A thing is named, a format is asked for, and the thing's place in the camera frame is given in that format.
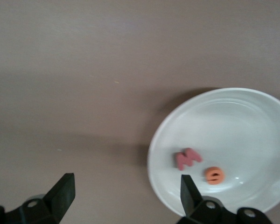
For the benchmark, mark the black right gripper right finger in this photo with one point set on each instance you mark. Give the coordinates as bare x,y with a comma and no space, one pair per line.
200,212

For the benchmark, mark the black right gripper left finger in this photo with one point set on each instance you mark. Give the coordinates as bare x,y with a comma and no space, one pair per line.
49,210

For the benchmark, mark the orange letter e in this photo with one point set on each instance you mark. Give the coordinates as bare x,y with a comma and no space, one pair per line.
210,178

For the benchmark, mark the pink letter w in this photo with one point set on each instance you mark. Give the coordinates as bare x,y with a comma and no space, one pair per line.
185,159

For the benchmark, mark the beige plate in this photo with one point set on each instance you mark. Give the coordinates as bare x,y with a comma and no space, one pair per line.
235,135

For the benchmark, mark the brown paper table cover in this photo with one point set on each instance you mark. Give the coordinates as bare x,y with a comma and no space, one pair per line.
60,70

